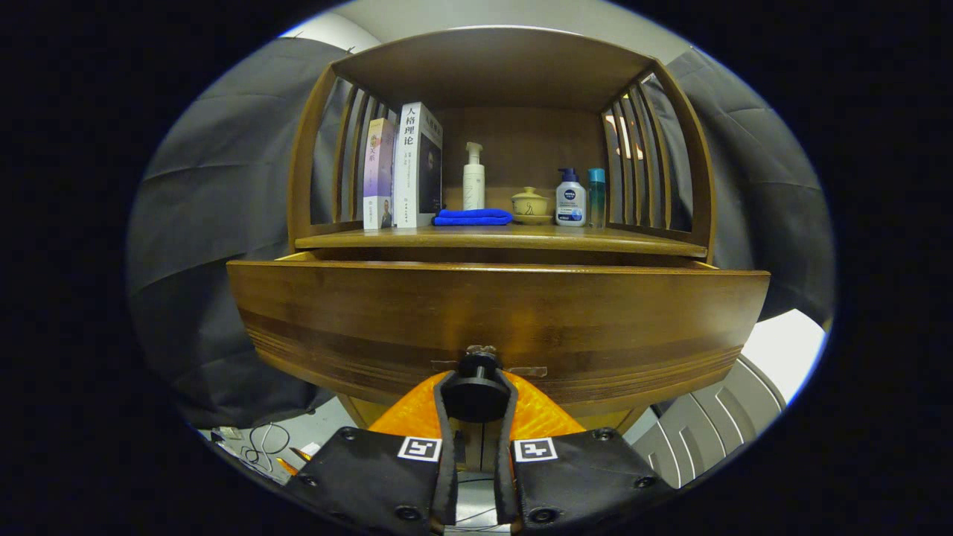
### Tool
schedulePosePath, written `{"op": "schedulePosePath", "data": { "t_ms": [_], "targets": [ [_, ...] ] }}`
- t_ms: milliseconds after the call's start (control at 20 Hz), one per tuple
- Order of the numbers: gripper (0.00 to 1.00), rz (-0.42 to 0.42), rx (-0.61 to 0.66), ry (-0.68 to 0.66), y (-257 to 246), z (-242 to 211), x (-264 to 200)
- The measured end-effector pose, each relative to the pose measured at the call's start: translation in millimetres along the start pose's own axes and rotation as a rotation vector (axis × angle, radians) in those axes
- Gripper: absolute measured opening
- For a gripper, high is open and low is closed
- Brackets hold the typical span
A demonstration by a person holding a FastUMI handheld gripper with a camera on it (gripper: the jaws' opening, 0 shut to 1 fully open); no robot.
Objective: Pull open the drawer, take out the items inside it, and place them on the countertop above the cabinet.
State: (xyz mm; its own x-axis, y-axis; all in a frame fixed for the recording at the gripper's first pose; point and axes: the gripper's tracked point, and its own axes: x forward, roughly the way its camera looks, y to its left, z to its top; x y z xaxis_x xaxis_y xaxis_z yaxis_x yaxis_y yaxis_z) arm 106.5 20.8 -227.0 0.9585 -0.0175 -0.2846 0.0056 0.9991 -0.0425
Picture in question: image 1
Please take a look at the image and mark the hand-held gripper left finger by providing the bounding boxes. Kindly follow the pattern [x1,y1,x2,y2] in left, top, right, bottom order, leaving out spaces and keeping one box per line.
[285,370,459,536]

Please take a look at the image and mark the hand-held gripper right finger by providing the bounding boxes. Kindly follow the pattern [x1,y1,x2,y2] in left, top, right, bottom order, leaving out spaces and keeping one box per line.
[494,370,675,535]

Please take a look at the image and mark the wooden drawer with black knob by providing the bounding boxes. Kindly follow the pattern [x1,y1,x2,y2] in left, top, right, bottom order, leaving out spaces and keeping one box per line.
[226,249,771,425]

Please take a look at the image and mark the wooden countertop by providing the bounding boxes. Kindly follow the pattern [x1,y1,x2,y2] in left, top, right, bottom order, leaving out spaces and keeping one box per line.
[294,222,708,259]

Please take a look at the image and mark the brown wooden cabinet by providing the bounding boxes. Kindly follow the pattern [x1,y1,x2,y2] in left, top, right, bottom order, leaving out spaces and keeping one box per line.
[287,26,717,473]

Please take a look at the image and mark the grey ribbed panel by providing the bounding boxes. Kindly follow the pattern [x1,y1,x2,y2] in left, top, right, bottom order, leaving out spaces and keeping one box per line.
[631,356,787,491]

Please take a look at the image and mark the white flat surface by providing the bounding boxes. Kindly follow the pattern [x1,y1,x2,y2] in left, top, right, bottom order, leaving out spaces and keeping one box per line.
[741,309,829,406]

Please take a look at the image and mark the white bottle with blue pump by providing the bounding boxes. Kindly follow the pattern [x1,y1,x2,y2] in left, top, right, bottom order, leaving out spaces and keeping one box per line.
[555,167,587,227]

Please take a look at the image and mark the yellow lidded tea cup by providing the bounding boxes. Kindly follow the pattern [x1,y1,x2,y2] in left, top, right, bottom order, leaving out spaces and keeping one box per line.
[511,186,553,226]

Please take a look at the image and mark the blue folded cloth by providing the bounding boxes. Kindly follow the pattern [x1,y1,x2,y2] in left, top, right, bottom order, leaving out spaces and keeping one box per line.
[433,208,514,226]

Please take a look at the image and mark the teal slim bottle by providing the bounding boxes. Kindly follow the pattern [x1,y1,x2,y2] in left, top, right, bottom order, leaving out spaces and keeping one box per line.
[587,167,607,229]

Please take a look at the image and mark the purple book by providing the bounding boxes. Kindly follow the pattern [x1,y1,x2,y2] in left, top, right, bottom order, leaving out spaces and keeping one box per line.
[363,118,395,230]

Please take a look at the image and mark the thick white book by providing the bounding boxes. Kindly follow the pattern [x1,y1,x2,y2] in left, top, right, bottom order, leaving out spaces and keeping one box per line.
[392,102,444,229]

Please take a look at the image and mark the tall white pump bottle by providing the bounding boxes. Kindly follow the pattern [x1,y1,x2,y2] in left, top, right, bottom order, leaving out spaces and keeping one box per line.
[462,141,486,211]

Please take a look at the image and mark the black cables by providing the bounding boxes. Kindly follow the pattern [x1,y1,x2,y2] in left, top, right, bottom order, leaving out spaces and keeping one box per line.
[242,423,293,466]

